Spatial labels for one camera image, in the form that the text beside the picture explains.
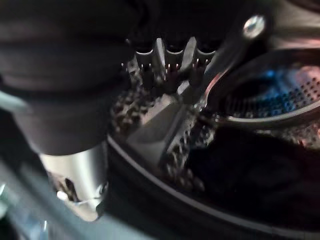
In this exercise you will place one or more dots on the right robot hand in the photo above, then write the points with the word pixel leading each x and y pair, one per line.
pixel 62 75

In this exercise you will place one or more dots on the grey drum lifter paddle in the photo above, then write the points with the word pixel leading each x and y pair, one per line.
pixel 157 125

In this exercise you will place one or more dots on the round perforated drum back plate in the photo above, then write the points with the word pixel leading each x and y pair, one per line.
pixel 275 97

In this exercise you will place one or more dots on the grey rubber door gasket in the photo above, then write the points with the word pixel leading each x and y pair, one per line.
pixel 155 200

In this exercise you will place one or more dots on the perforated steel washing machine drum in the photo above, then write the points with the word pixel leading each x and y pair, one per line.
pixel 125 112

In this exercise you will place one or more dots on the dark clothes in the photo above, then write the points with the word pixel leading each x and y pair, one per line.
pixel 250 175

